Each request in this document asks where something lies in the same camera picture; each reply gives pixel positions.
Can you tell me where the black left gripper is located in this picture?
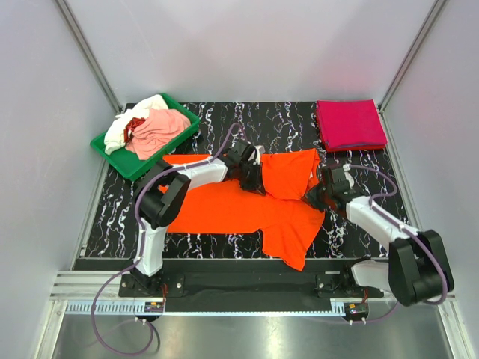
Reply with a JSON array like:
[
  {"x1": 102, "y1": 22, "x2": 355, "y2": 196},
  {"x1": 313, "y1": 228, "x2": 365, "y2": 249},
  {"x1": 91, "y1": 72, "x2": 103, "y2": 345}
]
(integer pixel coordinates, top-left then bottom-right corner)
[{"x1": 237, "y1": 162, "x2": 266, "y2": 197}]

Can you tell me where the orange t-shirt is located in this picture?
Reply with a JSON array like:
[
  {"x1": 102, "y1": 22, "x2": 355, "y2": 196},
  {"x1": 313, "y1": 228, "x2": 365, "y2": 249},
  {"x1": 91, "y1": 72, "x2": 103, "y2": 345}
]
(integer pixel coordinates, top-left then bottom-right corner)
[{"x1": 168, "y1": 149, "x2": 325, "y2": 271}]

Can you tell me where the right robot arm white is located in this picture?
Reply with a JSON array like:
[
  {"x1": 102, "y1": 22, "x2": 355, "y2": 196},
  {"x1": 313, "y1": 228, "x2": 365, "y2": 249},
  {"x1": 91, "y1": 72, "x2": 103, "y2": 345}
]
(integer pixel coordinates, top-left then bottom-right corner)
[{"x1": 304, "y1": 165, "x2": 454, "y2": 307}]

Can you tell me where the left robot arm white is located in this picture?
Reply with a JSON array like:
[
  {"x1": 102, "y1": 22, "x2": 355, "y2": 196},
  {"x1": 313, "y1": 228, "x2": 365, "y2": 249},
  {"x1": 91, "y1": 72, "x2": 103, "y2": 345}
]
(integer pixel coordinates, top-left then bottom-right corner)
[{"x1": 130, "y1": 140, "x2": 266, "y2": 296}]

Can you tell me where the folded red t-shirt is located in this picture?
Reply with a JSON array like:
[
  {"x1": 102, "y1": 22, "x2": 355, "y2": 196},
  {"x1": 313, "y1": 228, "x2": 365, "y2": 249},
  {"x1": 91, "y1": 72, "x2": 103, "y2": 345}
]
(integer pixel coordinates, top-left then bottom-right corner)
[{"x1": 318, "y1": 112, "x2": 388, "y2": 152}]

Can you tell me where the folded blue t-shirt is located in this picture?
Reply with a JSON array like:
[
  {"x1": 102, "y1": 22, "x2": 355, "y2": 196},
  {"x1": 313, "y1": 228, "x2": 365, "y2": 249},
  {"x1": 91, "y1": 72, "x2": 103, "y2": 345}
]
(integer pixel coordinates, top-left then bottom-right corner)
[{"x1": 324, "y1": 141, "x2": 386, "y2": 152}]

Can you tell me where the folded magenta t-shirt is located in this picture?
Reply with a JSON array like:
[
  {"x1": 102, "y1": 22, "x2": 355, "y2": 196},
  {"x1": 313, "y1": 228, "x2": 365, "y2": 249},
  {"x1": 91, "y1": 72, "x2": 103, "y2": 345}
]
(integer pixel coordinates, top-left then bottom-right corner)
[{"x1": 317, "y1": 99, "x2": 388, "y2": 152}]

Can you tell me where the pink t-shirt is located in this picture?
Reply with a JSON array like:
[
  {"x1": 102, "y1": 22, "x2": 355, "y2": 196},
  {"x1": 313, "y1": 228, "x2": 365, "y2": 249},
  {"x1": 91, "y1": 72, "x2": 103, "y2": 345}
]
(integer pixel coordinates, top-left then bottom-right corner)
[{"x1": 126, "y1": 109, "x2": 191, "y2": 160}]

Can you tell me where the green plastic tray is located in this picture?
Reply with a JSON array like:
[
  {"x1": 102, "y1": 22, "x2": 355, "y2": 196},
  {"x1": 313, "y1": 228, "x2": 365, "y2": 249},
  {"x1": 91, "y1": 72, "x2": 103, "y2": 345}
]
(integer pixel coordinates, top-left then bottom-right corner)
[{"x1": 90, "y1": 93, "x2": 200, "y2": 181}]

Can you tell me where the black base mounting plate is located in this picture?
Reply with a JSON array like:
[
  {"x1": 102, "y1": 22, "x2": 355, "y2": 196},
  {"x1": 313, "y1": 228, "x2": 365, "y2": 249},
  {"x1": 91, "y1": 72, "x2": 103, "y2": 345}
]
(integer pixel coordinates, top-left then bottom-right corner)
[{"x1": 73, "y1": 257, "x2": 390, "y2": 313}]

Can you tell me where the red black patterned t-shirt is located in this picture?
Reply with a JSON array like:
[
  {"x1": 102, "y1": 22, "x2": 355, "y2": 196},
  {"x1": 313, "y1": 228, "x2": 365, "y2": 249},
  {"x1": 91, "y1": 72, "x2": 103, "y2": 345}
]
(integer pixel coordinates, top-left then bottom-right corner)
[{"x1": 123, "y1": 117, "x2": 146, "y2": 144}]

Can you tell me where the white t-shirt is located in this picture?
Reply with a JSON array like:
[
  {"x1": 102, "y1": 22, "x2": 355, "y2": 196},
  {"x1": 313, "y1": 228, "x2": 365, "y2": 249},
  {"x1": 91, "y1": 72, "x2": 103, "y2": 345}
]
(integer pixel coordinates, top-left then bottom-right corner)
[{"x1": 103, "y1": 94, "x2": 168, "y2": 156}]

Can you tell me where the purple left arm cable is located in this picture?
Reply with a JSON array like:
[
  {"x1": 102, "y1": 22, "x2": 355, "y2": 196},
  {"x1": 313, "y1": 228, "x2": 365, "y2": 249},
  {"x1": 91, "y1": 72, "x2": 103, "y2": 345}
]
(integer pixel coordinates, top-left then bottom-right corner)
[{"x1": 91, "y1": 123, "x2": 248, "y2": 355}]

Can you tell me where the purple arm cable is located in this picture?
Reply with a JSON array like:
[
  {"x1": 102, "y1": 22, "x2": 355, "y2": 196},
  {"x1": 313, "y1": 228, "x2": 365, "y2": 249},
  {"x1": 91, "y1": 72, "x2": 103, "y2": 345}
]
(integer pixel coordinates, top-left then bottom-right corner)
[
  {"x1": 91, "y1": 123, "x2": 248, "y2": 355},
  {"x1": 344, "y1": 163, "x2": 450, "y2": 322}
]

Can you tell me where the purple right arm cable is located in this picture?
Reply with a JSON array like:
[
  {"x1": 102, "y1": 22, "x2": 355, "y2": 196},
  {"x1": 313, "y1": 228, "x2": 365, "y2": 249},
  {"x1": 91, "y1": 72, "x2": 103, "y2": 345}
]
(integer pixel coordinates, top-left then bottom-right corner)
[{"x1": 344, "y1": 163, "x2": 450, "y2": 322}]

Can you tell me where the aluminium front rail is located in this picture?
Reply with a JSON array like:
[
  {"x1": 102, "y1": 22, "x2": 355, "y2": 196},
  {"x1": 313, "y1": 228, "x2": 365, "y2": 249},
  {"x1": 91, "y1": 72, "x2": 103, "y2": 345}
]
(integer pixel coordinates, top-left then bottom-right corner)
[{"x1": 50, "y1": 271, "x2": 460, "y2": 317}]

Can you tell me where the aluminium corner post right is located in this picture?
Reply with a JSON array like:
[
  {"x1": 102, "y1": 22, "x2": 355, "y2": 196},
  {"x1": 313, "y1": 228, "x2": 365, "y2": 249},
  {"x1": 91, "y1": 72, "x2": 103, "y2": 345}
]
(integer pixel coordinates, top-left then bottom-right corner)
[{"x1": 377, "y1": 0, "x2": 450, "y2": 113}]

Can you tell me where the aluminium corner post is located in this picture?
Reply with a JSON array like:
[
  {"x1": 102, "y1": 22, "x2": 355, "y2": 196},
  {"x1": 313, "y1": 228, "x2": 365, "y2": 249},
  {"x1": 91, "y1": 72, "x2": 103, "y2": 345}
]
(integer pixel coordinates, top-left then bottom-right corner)
[
  {"x1": 377, "y1": 0, "x2": 450, "y2": 113},
  {"x1": 53, "y1": 0, "x2": 123, "y2": 114}
]

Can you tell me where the aluminium corner post left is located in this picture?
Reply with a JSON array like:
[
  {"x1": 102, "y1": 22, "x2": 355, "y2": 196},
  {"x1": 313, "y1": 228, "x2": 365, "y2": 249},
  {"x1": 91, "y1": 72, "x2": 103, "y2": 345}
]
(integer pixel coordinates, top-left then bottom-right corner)
[{"x1": 53, "y1": 0, "x2": 123, "y2": 114}]

